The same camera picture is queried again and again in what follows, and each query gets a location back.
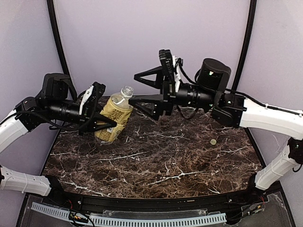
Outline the black corner post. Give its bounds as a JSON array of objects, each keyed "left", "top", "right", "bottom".
[
  {"left": 46, "top": 0, "right": 71, "bottom": 76},
  {"left": 232, "top": 0, "right": 257, "bottom": 92}
]

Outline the right black corner post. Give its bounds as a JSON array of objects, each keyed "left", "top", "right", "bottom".
[{"left": 232, "top": 0, "right": 257, "bottom": 92}]

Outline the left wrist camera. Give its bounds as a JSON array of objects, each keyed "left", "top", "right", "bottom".
[{"left": 79, "top": 82, "right": 106, "bottom": 117}]

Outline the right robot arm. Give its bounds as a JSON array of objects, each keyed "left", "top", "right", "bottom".
[{"left": 129, "top": 58, "right": 303, "bottom": 191}]

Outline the left black corner post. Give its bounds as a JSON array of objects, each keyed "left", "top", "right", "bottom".
[{"left": 46, "top": 0, "right": 71, "bottom": 76}]

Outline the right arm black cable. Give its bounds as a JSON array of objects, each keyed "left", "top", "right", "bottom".
[{"left": 175, "top": 59, "right": 303, "bottom": 120}]

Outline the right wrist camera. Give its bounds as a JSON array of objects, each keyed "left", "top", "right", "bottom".
[{"left": 159, "top": 49, "right": 181, "bottom": 92}]

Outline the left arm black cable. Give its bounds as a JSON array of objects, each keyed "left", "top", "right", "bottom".
[{"left": 14, "top": 78, "right": 102, "bottom": 137}]

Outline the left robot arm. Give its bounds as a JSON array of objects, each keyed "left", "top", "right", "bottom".
[{"left": 0, "top": 73, "right": 116, "bottom": 197}]

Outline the black front frame rail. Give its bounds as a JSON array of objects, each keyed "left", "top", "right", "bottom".
[{"left": 43, "top": 190, "right": 269, "bottom": 213}]

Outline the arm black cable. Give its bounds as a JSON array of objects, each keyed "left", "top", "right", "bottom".
[
  {"left": 14, "top": 78, "right": 102, "bottom": 137},
  {"left": 175, "top": 59, "right": 303, "bottom": 120}
]

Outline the green tea bottle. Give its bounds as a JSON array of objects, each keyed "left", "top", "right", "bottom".
[{"left": 95, "top": 86, "right": 134, "bottom": 145}]

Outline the pale green bottle cap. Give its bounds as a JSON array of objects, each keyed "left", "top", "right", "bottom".
[{"left": 210, "top": 139, "right": 216, "bottom": 145}]

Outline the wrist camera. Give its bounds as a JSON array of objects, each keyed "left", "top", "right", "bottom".
[
  {"left": 79, "top": 82, "right": 106, "bottom": 117},
  {"left": 159, "top": 49, "right": 181, "bottom": 92}
]

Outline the white slotted cable duct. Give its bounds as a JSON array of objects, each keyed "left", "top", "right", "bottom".
[{"left": 31, "top": 202, "right": 227, "bottom": 227}]

